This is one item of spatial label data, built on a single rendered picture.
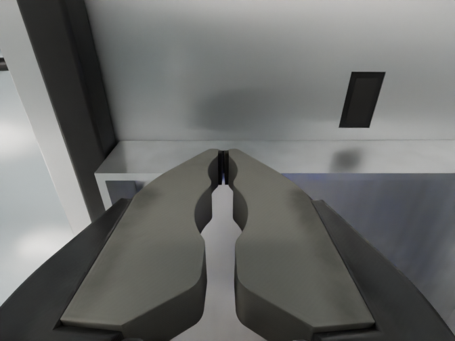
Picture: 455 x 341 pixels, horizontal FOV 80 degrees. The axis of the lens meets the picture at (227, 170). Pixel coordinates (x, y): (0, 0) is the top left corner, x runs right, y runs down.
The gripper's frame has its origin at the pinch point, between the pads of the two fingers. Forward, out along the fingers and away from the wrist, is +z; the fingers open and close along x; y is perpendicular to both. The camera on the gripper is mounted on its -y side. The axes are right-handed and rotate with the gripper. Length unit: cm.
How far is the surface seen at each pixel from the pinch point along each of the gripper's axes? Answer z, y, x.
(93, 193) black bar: 1.5, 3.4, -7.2
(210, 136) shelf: 3.5, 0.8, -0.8
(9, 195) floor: 90, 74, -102
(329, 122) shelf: 3.5, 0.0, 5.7
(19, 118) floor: 91, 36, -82
